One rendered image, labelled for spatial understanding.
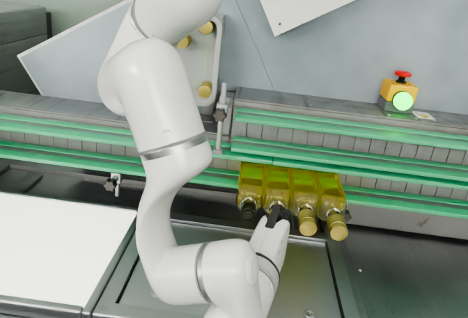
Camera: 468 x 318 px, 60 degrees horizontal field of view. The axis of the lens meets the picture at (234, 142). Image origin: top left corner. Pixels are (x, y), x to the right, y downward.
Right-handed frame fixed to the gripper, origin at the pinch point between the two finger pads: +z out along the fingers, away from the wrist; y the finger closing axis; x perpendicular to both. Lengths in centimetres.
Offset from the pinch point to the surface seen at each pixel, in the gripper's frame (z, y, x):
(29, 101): 18, 6, 74
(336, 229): 4.2, -0.6, -10.3
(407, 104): 38.8, 17.3, -20.5
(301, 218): 4.2, -0.2, -3.5
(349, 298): 1.9, -13.4, -15.5
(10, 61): 51, 5, 115
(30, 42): 66, 10, 119
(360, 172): 25.4, 2.7, -13.0
